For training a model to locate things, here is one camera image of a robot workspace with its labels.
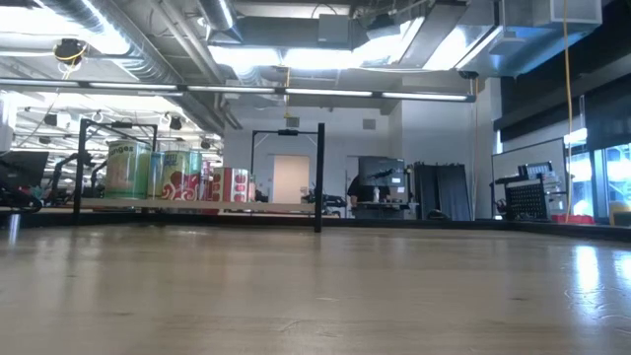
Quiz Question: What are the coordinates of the white red fruit print can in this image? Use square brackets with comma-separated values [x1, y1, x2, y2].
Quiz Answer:
[211, 166, 250, 203]

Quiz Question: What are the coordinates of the green red swirl can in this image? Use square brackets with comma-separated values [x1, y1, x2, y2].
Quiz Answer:
[161, 150, 202, 202]

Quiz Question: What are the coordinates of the person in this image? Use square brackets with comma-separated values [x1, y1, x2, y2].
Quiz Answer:
[346, 173, 376, 207]

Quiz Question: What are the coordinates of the dark computer monitor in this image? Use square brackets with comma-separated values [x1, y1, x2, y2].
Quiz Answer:
[358, 156, 406, 188]

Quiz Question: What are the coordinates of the long linear ceiling light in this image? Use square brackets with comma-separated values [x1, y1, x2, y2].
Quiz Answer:
[0, 77, 477, 104]

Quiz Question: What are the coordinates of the grey partition panel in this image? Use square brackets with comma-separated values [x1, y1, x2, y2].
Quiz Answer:
[491, 137, 568, 218]

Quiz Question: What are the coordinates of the black perforated equipment rack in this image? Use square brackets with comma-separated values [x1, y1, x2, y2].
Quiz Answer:
[490, 161, 568, 223]

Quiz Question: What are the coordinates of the red tray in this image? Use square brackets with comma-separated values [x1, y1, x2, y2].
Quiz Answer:
[550, 213, 596, 226]

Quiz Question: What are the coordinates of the black ceiling-hung device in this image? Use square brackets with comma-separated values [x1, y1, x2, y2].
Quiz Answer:
[52, 37, 89, 68]

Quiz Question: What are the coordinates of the dark background monitor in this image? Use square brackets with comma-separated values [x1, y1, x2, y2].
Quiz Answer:
[0, 150, 50, 188]

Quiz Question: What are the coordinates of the wooden shelf with black frame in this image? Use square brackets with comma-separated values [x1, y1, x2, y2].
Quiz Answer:
[72, 116, 326, 234]

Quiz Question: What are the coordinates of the black background rig frame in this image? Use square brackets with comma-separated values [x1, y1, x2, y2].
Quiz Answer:
[249, 127, 316, 198]
[81, 119, 160, 154]

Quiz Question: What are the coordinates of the black aluminium table frame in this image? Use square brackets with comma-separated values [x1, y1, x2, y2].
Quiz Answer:
[0, 209, 631, 243]

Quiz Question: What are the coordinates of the yellow extension cable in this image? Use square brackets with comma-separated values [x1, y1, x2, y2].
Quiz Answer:
[561, 0, 577, 221]

